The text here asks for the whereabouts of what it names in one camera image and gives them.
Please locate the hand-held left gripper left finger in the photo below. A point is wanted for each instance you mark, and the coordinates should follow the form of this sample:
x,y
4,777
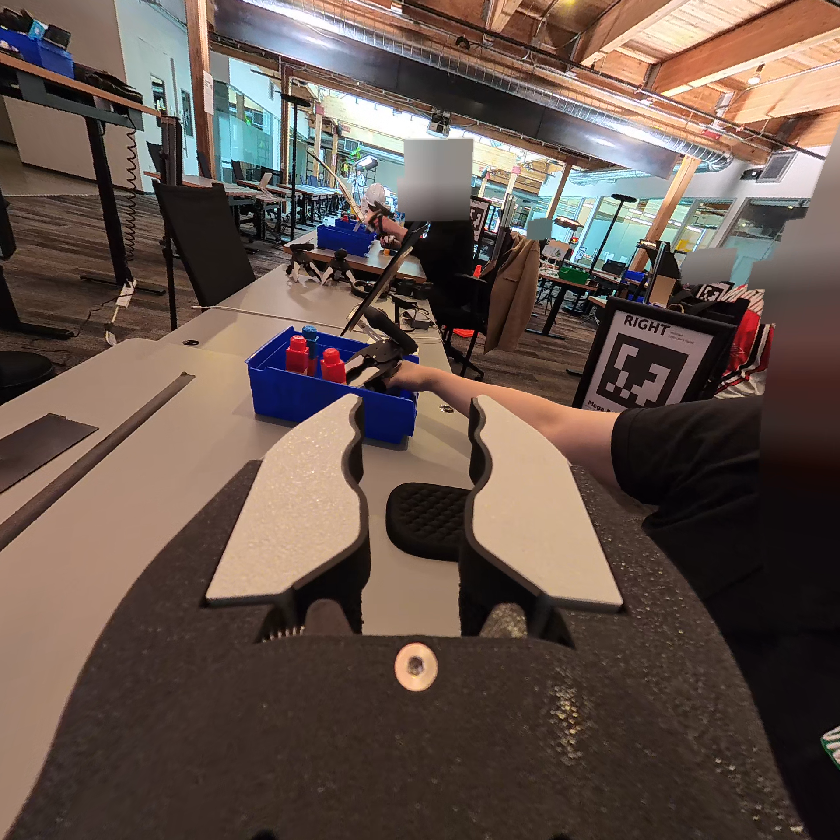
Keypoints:
x,y
282,525

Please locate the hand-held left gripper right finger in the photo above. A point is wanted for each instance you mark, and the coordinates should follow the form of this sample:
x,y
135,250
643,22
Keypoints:
x,y
544,525

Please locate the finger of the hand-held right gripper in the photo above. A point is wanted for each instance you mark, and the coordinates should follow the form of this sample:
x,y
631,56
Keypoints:
x,y
367,375

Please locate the blue mega block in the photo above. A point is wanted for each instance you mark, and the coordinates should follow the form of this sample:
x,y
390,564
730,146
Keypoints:
x,y
310,338

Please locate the blue plastic bin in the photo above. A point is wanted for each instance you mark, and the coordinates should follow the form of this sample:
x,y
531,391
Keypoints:
x,y
634,275
295,400
39,56
344,239

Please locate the person's right forearm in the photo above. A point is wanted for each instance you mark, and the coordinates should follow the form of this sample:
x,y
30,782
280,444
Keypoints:
x,y
525,413

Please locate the person's right hand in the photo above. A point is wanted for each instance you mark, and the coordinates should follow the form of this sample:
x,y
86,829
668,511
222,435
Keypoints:
x,y
407,379

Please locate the slanted display board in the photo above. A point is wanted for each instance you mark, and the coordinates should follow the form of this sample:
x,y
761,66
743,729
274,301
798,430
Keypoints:
x,y
387,282

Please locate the black office chair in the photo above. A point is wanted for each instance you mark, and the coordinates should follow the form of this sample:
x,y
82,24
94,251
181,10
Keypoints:
x,y
463,315

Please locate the black oval pad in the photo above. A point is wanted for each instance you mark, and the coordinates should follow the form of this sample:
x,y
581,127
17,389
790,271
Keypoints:
x,y
426,522

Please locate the brown coat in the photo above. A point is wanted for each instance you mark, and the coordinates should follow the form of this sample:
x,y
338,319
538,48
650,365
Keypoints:
x,y
515,295

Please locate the person's black shirt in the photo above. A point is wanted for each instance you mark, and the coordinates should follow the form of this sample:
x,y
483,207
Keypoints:
x,y
689,492

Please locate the green plastic bin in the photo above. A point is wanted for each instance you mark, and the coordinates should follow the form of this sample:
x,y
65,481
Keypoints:
x,y
573,275

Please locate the black white pattern sign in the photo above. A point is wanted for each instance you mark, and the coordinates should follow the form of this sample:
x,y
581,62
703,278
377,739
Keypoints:
x,y
653,361

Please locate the black floor lamp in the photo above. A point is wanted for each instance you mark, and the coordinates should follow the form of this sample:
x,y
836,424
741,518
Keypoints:
x,y
610,229

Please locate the black rectangular pad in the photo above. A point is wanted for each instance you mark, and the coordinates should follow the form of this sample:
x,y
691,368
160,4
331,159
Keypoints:
x,y
39,449

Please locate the red white striped cloth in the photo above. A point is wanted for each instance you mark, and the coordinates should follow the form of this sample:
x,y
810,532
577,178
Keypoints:
x,y
745,354

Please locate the wooden standing desk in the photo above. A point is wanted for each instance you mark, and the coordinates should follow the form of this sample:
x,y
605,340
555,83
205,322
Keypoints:
x,y
98,131

